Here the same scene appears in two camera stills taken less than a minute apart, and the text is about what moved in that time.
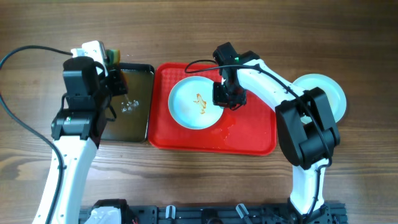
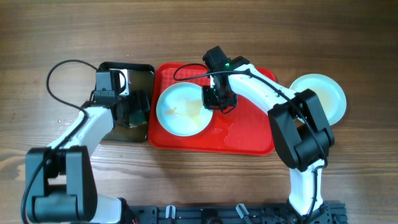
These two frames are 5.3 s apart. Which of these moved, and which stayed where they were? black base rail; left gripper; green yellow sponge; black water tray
Moved: left gripper; green yellow sponge
Stayed: black water tray; black base rail
